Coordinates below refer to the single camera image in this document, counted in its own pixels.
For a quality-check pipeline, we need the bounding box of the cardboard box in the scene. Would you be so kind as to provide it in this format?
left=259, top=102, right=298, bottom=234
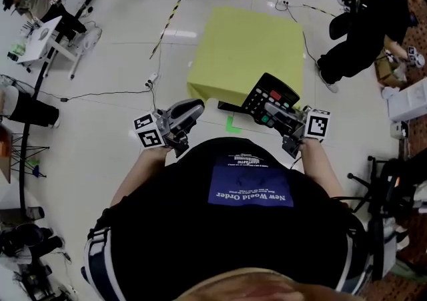
left=374, top=48, right=408, bottom=89

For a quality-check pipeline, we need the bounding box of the person's right forearm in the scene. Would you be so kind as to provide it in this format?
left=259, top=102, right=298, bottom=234
left=298, top=138, right=345, bottom=199

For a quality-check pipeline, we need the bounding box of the black floor cable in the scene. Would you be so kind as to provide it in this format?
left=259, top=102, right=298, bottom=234
left=33, top=44, right=164, bottom=103

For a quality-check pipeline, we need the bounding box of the white box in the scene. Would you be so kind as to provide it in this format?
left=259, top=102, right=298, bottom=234
left=386, top=77, right=427, bottom=123

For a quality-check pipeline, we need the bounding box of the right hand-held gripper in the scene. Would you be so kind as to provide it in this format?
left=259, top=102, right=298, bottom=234
left=264, top=101, right=331, bottom=160

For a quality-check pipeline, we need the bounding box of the yellow-green table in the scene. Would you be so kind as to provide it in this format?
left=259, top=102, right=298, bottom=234
left=186, top=5, right=306, bottom=109

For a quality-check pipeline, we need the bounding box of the black office chair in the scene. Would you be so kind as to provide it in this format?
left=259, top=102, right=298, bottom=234
left=346, top=152, right=427, bottom=282

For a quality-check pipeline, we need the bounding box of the white desk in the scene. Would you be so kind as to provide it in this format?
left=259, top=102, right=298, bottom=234
left=13, top=15, right=85, bottom=81

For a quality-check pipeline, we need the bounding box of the person's black printed t-shirt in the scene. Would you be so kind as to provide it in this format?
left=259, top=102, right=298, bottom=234
left=87, top=137, right=368, bottom=301

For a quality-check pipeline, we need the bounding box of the black wire stand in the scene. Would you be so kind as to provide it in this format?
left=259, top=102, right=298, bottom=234
left=9, top=131, right=51, bottom=180

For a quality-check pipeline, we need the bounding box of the person's left forearm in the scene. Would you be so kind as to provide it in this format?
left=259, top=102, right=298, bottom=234
left=109, top=146, right=171, bottom=207

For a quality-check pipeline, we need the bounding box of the black bag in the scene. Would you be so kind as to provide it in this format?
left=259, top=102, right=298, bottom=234
left=0, top=222, right=65, bottom=262

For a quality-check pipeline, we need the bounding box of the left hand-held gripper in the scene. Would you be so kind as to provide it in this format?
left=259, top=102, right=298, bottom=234
left=133, top=98, right=205, bottom=159

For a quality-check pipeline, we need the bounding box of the black calculator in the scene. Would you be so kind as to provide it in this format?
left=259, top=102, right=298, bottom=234
left=240, top=72, right=300, bottom=129

